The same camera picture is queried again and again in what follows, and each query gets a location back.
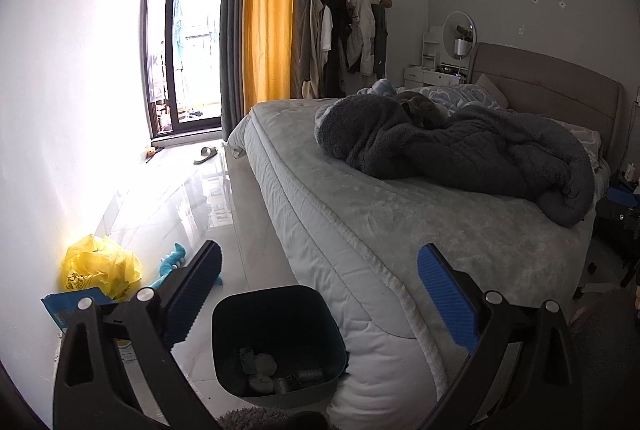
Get dark teal trash bin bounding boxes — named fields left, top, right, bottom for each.
left=212, top=285, right=348, bottom=408

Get yellow plastic bag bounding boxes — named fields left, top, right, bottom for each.
left=58, top=235, right=142, bottom=301

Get blue snack bag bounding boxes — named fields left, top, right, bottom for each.
left=41, top=287, right=114, bottom=332

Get white bed mattress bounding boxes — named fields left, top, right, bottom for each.
left=228, top=99, right=594, bottom=429

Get grey slipper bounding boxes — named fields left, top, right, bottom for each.
left=193, top=146, right=218, bottom=165

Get dark grey fluffy rug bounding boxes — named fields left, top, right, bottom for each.
left=217, top=407, right=331, bottom=430

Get dark grey fluffy blanket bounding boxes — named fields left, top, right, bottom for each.
left=314, top=94, right=596, bottom=227

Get grey cat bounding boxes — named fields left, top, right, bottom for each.
left=394, top=92, right=448, bottom=130

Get light blue patterned pillow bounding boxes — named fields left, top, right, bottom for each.
left=357, top=78, right=509, bottom=117

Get beige bed headboard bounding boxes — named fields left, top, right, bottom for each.
left=468, top=43, right=629, bottom=170

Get white vanity table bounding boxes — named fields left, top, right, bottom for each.
left=404, top=26, right=468, bottom=90

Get grey curtain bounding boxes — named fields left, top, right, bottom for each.
left=219, top=0, right=244, bottom=139

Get round vanity mirror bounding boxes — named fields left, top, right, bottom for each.
left=442, top=10, right=477, bottom=60

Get clothes on rack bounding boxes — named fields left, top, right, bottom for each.
left=300, top=0, right=393, bottom=99

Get black framed balcony door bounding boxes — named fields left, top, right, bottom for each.
left=142, top=0, right=221, bottom=141

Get orange curtain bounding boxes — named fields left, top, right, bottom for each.
left=242, top=0, right=294, bottom=110

